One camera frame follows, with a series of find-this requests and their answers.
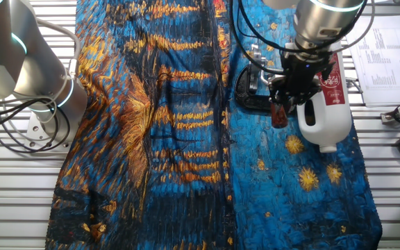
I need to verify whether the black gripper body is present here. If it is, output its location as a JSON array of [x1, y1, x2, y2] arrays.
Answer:
[[279, 51, 335, 97]]

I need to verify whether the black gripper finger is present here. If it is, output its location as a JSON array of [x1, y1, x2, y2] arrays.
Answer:
[[268, 75, 289, 106], [289, 81, 323, 108]]

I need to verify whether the black C-clamp silver screw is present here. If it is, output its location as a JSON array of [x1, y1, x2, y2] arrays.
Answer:
[[233, 64, 364, 114]]

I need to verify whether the white bottle red label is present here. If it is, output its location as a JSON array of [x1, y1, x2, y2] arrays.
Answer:
[[295, 40, 353, 153]]

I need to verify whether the printed paper sheet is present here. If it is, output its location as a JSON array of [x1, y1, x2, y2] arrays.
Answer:
[[340, 15, 400, 108]]

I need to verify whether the blue starry painting cloth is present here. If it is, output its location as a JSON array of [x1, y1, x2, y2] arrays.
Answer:
[[45, 0, 383, 250]]

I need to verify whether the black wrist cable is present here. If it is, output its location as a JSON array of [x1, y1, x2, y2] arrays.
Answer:
[[230, 0, 291, 76]]

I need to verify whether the silver lever bracket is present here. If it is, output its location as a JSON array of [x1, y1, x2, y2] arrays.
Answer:
[[248, 44, 269, 92]]

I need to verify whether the thick grey robot cable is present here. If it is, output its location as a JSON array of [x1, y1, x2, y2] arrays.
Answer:
[[33, 16, 82, 79]]

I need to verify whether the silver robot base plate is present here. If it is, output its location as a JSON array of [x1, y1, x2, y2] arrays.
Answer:
[[24, 112, 74, 153]]

